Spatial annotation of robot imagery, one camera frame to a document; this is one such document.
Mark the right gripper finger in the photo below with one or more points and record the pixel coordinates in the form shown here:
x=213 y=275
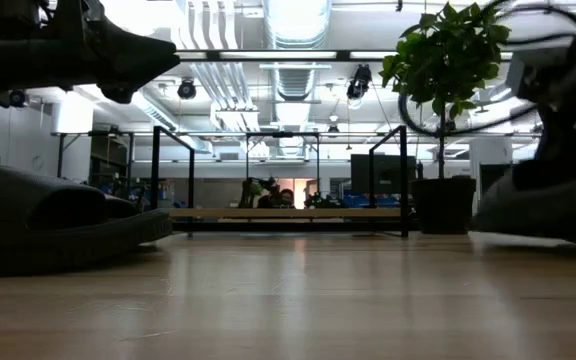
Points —
x=573 y=145

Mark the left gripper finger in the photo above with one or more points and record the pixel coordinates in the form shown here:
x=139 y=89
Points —
x=133 y=57

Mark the black rubber slide sandal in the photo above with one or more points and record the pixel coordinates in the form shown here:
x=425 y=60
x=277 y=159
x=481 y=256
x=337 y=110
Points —
x=43 y=250
x=543 y=215

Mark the black ceiling spotlight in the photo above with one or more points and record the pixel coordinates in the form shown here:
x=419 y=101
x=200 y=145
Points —
x=359 y=82
x=186 y=90
x=17 y=98

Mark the dark background shelving unit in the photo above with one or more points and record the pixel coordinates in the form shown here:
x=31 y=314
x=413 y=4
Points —
x=110 y=165

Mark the green plant in black pot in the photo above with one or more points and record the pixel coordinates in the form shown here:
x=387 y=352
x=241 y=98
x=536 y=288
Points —
x=443 y=205

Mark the small background green plant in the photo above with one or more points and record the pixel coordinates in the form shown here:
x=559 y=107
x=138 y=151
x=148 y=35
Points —
x=255 y=189

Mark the black monitor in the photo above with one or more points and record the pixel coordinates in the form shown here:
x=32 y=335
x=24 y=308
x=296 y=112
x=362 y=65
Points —
x=385 y=175

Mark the blue background bins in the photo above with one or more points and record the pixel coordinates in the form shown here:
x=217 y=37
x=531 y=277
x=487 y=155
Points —
x=383 y=201

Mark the person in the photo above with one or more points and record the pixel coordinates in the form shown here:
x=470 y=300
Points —
x=286 y=197

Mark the silver ventilation duct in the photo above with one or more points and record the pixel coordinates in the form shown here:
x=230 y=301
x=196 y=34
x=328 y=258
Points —
x=293 y=82

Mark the black frame wooden board shelf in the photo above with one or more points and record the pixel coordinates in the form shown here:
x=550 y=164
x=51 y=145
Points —
x=288 y=213

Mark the black aluminium rig frame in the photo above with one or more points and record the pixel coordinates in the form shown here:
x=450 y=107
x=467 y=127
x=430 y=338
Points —
x=288 y=227

